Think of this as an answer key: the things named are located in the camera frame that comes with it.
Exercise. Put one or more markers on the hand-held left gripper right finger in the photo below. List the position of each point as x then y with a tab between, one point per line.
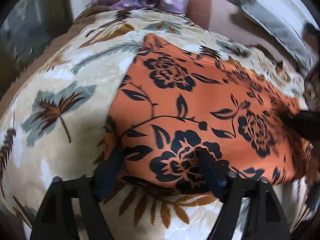
211	172

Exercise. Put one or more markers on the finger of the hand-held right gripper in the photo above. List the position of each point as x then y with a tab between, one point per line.
303	125

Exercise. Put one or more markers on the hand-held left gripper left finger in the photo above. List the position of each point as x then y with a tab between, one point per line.
110	172

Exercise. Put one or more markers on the orange black floral shirt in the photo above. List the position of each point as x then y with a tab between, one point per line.
200	105

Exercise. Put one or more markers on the brown patterned cloth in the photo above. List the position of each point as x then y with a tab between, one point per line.
312	92

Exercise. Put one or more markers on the beige leaf print blanket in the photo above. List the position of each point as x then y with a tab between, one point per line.
70	155

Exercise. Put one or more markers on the grey pillow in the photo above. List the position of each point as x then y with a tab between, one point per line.
280	27

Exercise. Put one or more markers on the wooden door with glass panel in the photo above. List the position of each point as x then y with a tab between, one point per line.
30	42

